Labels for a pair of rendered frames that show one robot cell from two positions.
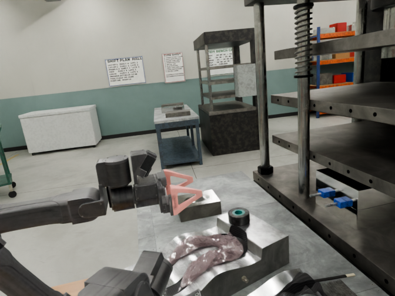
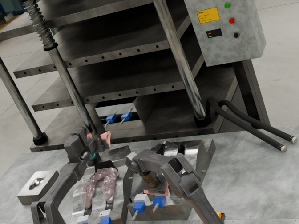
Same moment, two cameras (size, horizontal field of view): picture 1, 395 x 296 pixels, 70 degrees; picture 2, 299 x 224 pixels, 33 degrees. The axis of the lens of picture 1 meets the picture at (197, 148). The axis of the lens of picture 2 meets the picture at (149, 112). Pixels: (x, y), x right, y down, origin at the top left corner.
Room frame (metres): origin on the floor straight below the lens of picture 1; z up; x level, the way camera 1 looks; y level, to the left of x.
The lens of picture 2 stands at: (-0.84, 1.27, 2.15)
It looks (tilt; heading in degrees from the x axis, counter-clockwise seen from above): 26 degrees down; 313
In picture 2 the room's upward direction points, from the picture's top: 23 degrees counter-clockwise
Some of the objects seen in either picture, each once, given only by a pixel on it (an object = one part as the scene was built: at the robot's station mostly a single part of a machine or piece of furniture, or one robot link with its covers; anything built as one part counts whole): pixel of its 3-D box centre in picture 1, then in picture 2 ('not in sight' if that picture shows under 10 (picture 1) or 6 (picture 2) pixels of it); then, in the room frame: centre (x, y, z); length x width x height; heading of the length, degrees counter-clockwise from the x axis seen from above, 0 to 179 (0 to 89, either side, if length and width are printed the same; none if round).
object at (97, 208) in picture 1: (105, 184); (73, 155); (0.62, 0.22, 1.24); 0.12 x 0.09 x 0.12; 102
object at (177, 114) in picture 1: (175, 130); not in sight; (5.29, 0.38, 0.44); 1.90 x 0.70 x 0.89; 7
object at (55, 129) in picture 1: (64, 128); not in sight; (6.75, 3.12, 0.47); 1.52 x 0.77 x 0.94; 97
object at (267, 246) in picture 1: (207, 258); (102, 189); (0.84, 0.01, 0.85); 0.50 x 0.26 x 0.11; 118
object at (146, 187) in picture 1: (146, 172); (83, 138); (0.64, 0.13, 1.25); 0.07 x 0.06 x 0.11; 12
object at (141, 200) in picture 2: not in sight; (138, 209); (0.51, 0.13, 0.89); 0.13 x 0.05 x 0.05; 101
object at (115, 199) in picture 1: (123, 195); (81, 157); (0.62, 0.19, 1.21); 0.07 x 0.06 x 0.07; 102
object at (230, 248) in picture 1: (206, 249); (99, 182); (0.83, 0.01, 0.90); 0.26 x 0.18 x 0.08; 118
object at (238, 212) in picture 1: (238, 216); (92, 158); (0.97, -0.13, 0.93); 0.08 x 0.08 x 0.04
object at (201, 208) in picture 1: (197, 205); (39, 187); (1.29, 0.03, 0.83); 0.20 x 0.15 x 0.07; 101
